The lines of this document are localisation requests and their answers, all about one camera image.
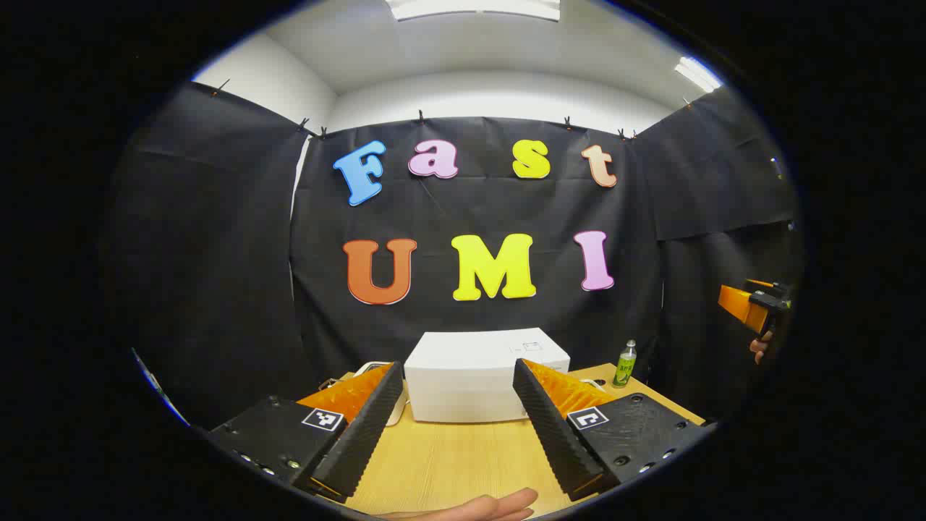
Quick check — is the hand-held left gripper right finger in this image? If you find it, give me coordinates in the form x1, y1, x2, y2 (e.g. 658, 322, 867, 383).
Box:
512, 357, 718, 502

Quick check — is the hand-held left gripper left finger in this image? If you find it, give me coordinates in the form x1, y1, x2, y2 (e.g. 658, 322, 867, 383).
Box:
206, 361, 404, 504

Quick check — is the white microwave oven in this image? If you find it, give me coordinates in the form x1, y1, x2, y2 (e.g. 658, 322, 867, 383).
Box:
404, 329, 571, 424

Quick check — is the white toaster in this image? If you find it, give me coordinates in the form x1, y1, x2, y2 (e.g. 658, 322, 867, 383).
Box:
353, 360, 410, 428

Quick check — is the green drink bottle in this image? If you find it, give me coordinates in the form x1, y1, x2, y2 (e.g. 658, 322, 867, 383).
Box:
612, 339, 638, 389

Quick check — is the black backdrop cloth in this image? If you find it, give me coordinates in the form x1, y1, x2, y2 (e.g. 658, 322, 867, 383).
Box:
105, 81, 805, 428

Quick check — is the small ceiling light panel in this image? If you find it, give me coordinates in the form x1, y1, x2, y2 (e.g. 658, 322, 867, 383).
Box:
674, 56, 724, 93

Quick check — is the long ceiling light panel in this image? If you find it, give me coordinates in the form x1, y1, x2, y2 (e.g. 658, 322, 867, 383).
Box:
383, 0, 562, 22

